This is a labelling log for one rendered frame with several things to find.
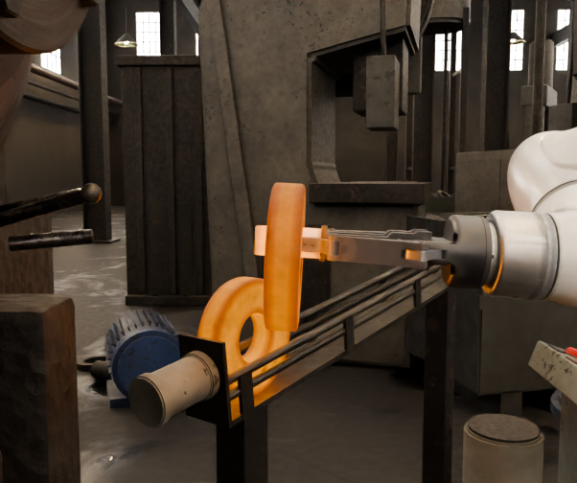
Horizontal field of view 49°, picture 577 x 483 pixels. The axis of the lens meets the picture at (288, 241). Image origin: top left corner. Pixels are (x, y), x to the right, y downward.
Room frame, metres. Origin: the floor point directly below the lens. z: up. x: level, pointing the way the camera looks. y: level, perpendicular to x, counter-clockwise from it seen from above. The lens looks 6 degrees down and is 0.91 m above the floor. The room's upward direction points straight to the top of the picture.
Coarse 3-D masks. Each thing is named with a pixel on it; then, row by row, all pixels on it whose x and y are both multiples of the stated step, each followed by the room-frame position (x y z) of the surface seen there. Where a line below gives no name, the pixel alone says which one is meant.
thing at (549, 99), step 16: (528, 64) 8.89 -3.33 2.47; (544, 64) 8.68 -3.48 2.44; (528, 80) 8.85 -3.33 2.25; (544, 80) 8.68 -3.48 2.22; (528, 96) 8.52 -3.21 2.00; (544, 96) 8.41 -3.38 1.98; (528, 112) 8.52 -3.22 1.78; (544, 112) 9.05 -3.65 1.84; (528, 128) 8.51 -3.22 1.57; (544, 128) 9.04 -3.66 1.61
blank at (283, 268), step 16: (272, 192) 0.62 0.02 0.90; (288, 192) 0.61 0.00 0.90; (304, 192) 0.62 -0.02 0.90; (272, 208) 0.59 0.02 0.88; (288, 208) 0.59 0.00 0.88; (304, 208) 0.65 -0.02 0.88; (272, 224) 0.58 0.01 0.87; (288, 224) 0.58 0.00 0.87; (304, 224) 0.69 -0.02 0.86; (272, 240) 0.58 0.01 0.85; (288, 240) 0.58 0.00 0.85; (272, 256) 0.57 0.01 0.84; (288, 256) 0.57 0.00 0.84; (272, 272) 0.57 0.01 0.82; (288, 272) 0.57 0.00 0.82; (272, 288) 0.58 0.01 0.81; (288, 288) 0.58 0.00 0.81; (272, 304) 0.58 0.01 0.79; (288, 304) 0.58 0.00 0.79; (272, 320) 0.60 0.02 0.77; (288, 320) 0.60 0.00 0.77
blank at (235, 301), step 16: (224, 288) 0.77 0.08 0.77; (240, 288) 0.77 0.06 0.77; (256, 288) 0.79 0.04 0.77; (208, 304) 0.76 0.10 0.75; (224, 304) 0.75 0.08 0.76; (240, 304) 0.77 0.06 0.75; (256, 304) 0.79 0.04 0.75; (208, 320) 0.75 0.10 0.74; (224, 320) 0.74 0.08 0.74; (240, 320) 0.77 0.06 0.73; (256, 320) 0.83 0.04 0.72; (208, 336) 0.74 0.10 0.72; (224, 336) 0.74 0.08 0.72; (256, 336) 0.83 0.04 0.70; (272, 336) 0.82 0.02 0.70; (288, 336) 0.85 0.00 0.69; (240, 352) 0.77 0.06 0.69; (256, 352) 0.82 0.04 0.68
